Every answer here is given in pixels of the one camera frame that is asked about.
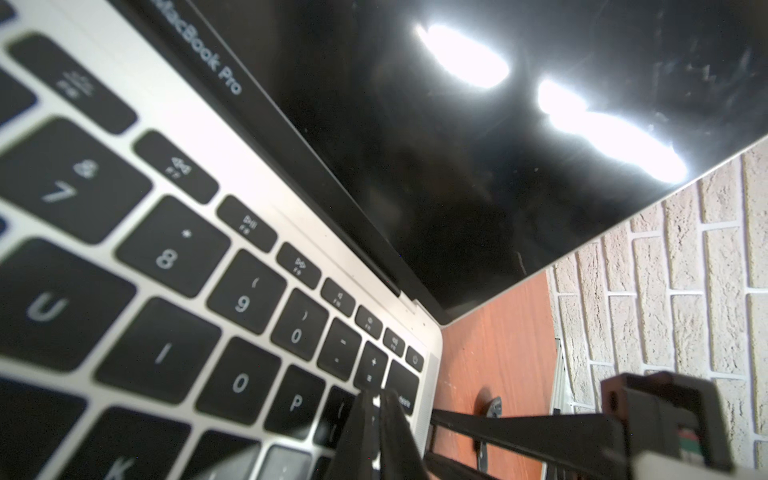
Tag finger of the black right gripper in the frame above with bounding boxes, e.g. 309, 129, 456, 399
423, 451, 577, 480

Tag silver laptop black screen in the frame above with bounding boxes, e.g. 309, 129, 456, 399
0, 0, 768, 480

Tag aluminium right floor rail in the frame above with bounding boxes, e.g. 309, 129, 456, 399
550, 337, 575, 415

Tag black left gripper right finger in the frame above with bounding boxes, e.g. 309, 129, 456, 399
379, 390, 429, 480

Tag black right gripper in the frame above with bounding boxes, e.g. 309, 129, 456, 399
431, 371, 734, 474

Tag black mouse battery cover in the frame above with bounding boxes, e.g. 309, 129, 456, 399
474, 396, 502, 473

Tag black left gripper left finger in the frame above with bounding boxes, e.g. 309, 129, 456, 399
324, 391, 380, 480

